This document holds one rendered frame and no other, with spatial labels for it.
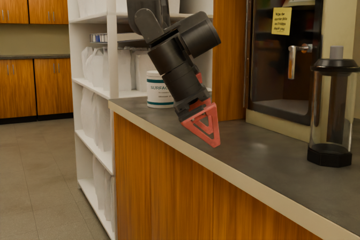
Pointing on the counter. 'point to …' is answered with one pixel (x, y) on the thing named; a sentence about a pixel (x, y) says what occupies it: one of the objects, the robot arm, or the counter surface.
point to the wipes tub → (157, 91)
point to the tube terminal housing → (346, 27)
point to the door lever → (294, 59)
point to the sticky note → (281, 21)
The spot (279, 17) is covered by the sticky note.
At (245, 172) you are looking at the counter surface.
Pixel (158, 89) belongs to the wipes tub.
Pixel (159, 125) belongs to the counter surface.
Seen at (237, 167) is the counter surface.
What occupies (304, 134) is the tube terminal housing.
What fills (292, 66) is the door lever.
